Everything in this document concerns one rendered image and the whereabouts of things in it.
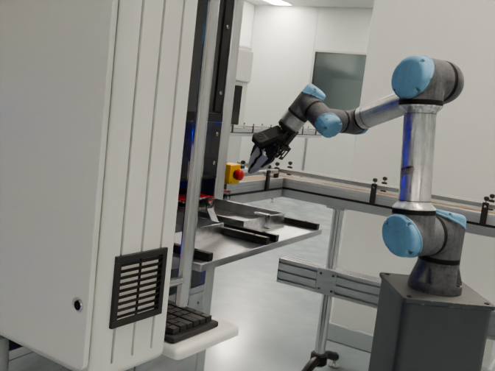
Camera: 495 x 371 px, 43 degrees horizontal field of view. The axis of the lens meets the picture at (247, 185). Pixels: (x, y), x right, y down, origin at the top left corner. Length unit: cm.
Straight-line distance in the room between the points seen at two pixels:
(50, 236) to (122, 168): 17
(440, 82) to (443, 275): 53
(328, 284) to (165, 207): 193
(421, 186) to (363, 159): 170
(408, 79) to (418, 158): 21
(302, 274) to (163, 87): 205
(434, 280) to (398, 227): 21
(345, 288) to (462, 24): 141
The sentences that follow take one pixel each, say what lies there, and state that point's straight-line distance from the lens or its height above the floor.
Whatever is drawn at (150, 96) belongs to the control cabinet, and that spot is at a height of 125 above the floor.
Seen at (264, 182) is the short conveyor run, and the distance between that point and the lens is 274.
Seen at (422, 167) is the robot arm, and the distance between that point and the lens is 172.
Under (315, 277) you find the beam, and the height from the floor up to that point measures 50.
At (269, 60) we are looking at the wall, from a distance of 1113.
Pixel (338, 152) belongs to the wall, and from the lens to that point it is 1049.
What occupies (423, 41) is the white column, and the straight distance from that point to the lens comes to 335.
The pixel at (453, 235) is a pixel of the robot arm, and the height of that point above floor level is 96.
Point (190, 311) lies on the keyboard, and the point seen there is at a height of 83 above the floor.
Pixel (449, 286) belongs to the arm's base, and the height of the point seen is 82.
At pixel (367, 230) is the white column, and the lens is 343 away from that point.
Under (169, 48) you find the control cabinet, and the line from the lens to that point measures 101.
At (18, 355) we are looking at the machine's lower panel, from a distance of 169.
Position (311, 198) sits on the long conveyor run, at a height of 86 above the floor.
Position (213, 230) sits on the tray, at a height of 90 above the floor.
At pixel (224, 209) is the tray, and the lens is 218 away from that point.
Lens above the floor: 126
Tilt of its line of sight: 8 degrees down
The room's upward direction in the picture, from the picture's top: 7 degrees clockwise
